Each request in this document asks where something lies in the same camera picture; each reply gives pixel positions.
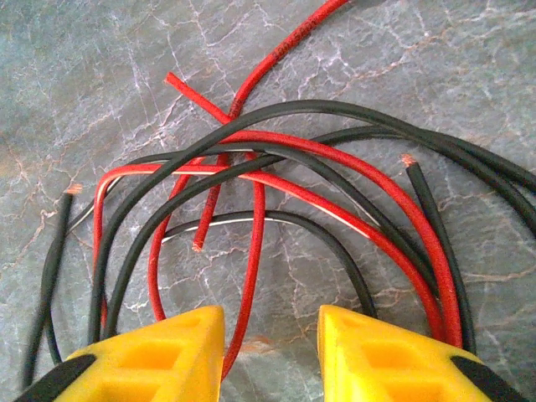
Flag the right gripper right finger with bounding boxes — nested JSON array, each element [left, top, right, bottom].
[[317, 304, 536, 402]]

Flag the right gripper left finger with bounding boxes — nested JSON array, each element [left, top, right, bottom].
[[16, 305, 227, 402]]

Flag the thin white cable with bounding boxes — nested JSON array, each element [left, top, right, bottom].
[[69, 144, 380, 246]]

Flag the black cable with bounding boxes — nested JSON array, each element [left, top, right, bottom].
[[20, 99, 536, 386]]

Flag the thick red cable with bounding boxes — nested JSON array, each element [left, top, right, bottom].
[[148, 0, 464, 348]]

